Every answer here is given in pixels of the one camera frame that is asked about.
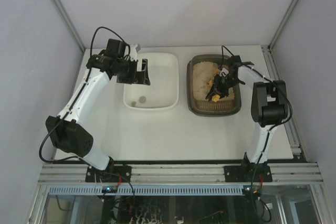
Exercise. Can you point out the aluminium rail frame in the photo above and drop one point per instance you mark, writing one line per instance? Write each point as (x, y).
(176, 179)

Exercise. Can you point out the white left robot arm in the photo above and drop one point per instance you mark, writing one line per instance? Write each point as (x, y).
(65, 130)

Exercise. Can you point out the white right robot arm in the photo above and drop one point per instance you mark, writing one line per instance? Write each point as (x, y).
(269, 104)

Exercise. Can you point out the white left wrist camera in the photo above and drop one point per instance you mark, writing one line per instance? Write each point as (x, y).
(135, 48)

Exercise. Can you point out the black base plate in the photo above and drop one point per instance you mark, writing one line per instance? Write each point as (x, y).
(109, 172)
(248, 172)

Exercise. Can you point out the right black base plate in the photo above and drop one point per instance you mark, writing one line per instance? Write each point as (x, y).
(248, 172)

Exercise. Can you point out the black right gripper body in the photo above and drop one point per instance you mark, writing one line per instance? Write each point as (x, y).
(223, 84)

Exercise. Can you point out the yellow litter scoop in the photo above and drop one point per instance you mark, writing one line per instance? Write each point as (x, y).
(214, 84)

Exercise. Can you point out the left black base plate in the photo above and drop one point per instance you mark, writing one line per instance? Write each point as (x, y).
(109, 172)

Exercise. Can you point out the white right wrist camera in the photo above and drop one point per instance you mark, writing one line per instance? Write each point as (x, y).
(224, 72)

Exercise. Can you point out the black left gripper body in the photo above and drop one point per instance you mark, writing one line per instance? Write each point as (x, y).
(134, 71)

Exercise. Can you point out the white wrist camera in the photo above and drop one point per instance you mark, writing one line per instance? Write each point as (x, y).
(224, 72)
(135, 48)

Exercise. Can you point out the white plastic tray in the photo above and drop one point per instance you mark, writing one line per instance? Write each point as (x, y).
(163, 93)

